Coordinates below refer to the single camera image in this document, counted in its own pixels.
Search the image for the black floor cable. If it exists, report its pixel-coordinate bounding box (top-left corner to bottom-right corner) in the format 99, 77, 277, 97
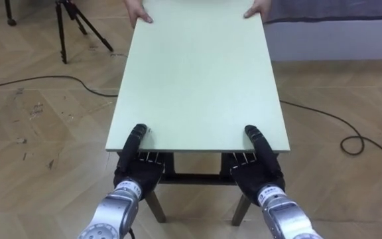
279, 99, 382, 169
0, 71, 119, 98

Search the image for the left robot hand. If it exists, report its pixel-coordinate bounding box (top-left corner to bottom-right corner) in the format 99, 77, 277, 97
113, 123, 165, 200

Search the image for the light green top table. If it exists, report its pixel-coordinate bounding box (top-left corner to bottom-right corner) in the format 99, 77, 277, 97
105, 0, 290, 227

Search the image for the black tripod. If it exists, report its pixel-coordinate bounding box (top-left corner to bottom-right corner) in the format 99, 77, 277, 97
54, 0, 115, 64

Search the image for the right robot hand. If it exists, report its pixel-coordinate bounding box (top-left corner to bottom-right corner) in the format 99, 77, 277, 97
229, 124, 286, 205

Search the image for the black stand with wheel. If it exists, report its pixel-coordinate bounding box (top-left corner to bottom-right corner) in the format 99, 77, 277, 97
4, 0, 17, 27

